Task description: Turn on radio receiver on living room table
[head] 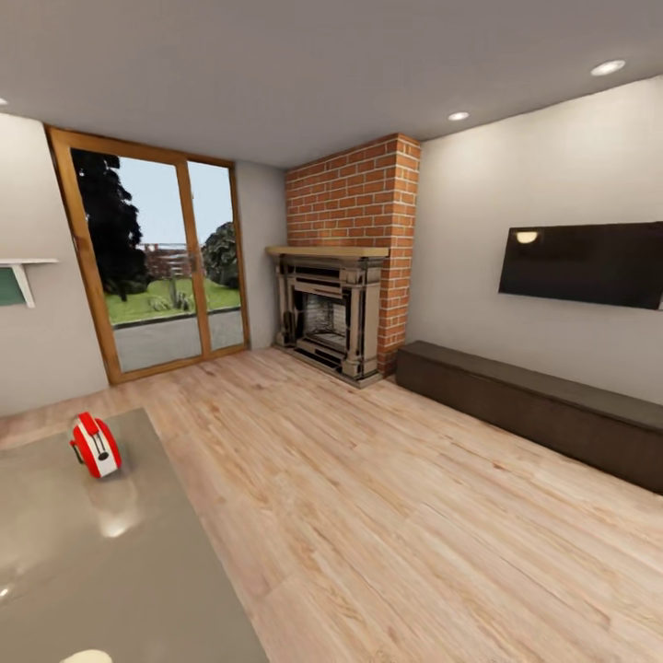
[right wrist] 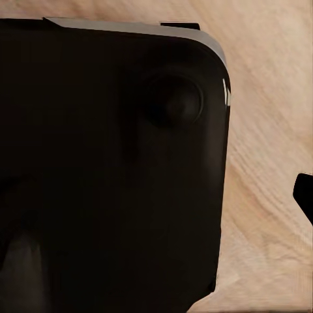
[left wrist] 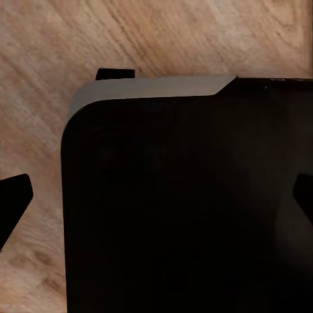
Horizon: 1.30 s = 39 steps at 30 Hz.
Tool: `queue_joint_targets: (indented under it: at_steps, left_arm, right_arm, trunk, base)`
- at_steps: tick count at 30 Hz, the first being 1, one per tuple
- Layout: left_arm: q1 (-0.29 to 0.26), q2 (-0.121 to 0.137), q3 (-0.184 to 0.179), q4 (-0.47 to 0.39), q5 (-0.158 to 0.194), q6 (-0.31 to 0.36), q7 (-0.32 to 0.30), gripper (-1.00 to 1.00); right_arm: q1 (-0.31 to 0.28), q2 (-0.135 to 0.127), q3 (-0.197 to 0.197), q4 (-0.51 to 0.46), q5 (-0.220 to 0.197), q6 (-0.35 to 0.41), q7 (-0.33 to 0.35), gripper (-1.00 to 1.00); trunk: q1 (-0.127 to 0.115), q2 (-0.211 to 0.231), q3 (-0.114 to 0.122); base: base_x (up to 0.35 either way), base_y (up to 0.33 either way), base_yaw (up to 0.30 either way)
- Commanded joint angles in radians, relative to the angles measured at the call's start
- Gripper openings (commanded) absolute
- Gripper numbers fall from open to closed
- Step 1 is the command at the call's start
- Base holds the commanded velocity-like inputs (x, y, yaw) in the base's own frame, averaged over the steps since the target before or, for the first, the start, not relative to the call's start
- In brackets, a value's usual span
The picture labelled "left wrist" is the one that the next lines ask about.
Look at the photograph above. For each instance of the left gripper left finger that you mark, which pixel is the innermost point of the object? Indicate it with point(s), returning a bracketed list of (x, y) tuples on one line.
[(15, 195)]

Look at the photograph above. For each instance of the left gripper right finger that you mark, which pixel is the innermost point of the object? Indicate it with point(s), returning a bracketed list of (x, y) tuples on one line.
[(303, 194)]

